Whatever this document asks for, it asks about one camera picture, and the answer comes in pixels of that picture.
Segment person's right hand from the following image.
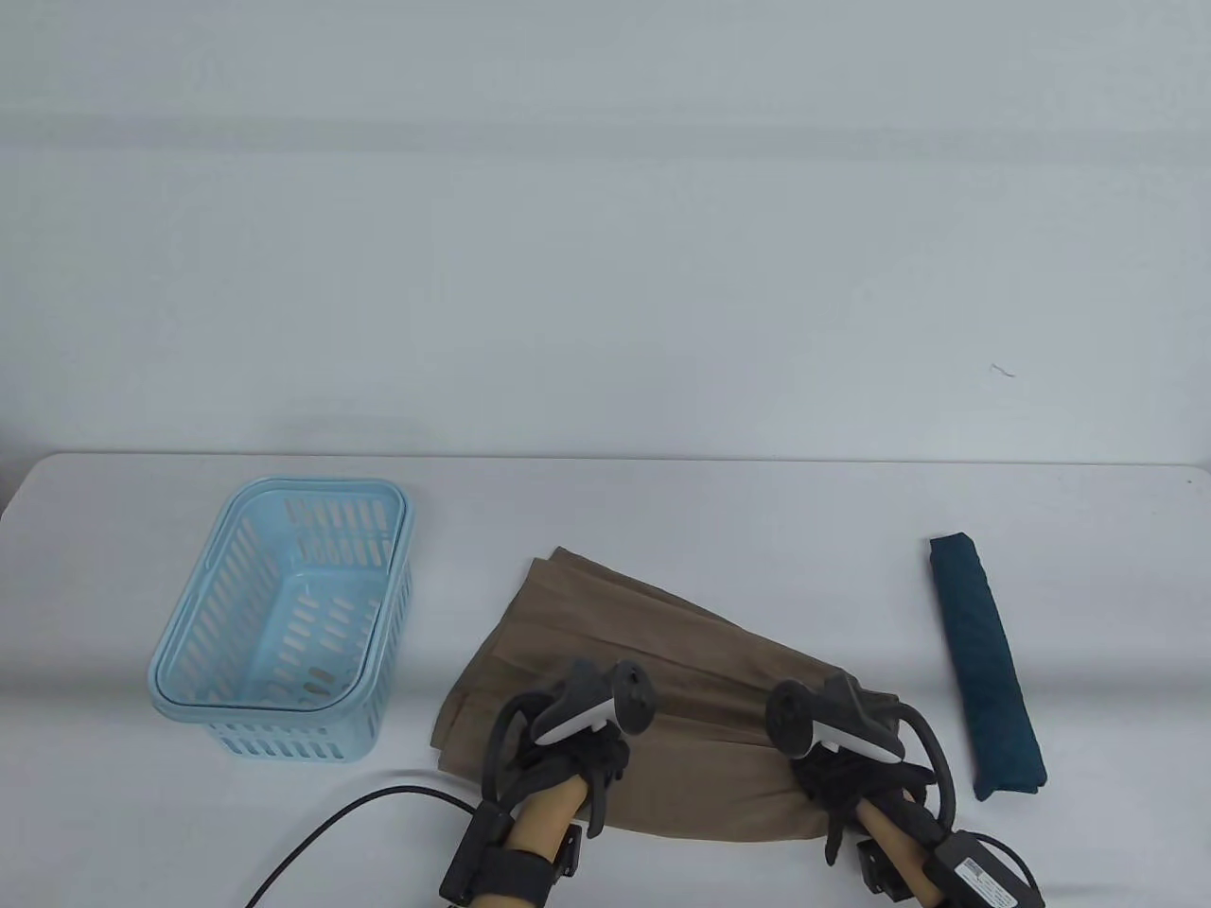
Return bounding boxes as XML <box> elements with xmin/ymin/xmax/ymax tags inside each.
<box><xmin>790</xmin><ymin>745</ymin><xmax>939</xmax><ymax>866</ymax></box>

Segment person's left hand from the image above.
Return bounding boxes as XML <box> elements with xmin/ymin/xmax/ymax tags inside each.
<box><xmin>490</xmin><ymin>730</ymin><xmax>632</xmax><ymax>840</ymax></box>

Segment tan garment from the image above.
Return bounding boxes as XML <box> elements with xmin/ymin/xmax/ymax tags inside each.
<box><xmin>430</xmin><ymin>546</ymin><xmax>936</xmax><ymax>843</ymax></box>

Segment dark teal shorts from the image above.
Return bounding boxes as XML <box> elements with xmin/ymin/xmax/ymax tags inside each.
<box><xmin>927</xmin><ymin>533</ymin><xmax>1048</xmax><ymax>803</ymax></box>

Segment black forearm sensor box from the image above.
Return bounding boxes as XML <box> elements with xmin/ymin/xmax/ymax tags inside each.
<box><xmin>440</xmin><ymin>802</ymin><xmax>514</xmax><ymax>904</ymax></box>
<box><xmin>930</xmin><ymin>830</ymin><xmax>1044</xmax><ymax>908</ymax></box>

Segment person's right forearm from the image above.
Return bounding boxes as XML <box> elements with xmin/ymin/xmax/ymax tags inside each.
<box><xmin>854</xmin><ymin>797</ymin><xmax>945</xmax><ymax>906</ymax></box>

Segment person's left forearm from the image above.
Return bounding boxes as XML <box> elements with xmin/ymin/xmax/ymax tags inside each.
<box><xmin>501</xmin><ymin>778</ymin><xmax>586</xmax><ymax>862</ymax></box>

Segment black and white controller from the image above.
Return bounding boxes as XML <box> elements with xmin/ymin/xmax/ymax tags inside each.
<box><xmin>481</xmin><ymin>659</ymin><xmax>656</xmax><ymax>797</ymax></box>
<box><xmin>764</xmin><ymin>669</ymin><xmax>957</xmax><ymax>826</ymax></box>

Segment light blue plastic basket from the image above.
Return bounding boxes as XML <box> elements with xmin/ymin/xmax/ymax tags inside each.
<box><xmin>147</xmin><ymin>476</ymin><xmax>417</xmax><ymax>764</ymax></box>

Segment black forearm strap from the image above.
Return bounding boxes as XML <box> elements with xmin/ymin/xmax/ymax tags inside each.
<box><xmin>473</xmin><ymin>849</ymin><xmax>561</xmax><ymax>908</ymax></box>

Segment black cable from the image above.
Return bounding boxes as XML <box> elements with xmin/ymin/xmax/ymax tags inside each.
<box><xmin>246</xmin><ymin>785</ymin><xmax>485</xmax><ymax>908</ymax></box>
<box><xmin>984</xmin><ymin>832</ymin><xmax>1044</xmax><ymax>885</ymax></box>

